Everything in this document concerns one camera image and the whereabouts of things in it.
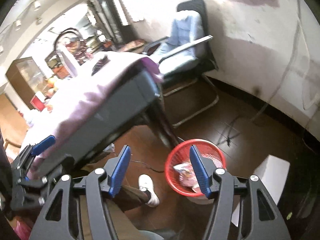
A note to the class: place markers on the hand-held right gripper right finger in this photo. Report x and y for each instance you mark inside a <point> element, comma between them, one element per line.
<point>200,175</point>

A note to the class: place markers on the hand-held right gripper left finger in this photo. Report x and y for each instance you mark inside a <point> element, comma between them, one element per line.
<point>121,172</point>

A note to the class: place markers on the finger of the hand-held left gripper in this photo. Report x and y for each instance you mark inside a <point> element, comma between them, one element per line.
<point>43,145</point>

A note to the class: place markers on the red mesh basket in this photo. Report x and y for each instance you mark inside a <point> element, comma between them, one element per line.
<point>175,155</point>

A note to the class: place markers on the crumpled snack wrappers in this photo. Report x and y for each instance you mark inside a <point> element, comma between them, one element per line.
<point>183,168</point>

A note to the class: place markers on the person's white shoe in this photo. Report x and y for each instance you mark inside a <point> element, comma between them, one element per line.
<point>147,187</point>

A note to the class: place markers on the red box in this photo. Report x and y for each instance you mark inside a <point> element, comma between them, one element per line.
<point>37,102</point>

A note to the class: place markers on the purple tablecloth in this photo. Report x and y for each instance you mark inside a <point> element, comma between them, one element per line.
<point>82,105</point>

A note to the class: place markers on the orange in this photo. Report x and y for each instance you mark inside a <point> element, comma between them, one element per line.
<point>52,81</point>

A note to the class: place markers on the white box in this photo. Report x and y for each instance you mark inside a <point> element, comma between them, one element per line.
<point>267,177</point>

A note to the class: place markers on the wooden glass cabinet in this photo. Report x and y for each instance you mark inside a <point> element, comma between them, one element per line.
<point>25,77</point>

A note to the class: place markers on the dining table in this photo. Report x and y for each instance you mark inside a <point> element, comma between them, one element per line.
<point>130,100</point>

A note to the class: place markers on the silver metal bottle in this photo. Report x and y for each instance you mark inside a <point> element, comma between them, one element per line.
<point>68,60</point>

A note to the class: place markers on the black phone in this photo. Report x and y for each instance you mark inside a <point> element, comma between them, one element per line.
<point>100,66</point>

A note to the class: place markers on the round decorative screen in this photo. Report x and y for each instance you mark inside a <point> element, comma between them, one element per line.
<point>75,45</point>

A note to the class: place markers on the black office chair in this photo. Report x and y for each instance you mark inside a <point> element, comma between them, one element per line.
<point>200,62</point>

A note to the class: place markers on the white track light rail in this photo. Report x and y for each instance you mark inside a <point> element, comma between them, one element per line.
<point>37,4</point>

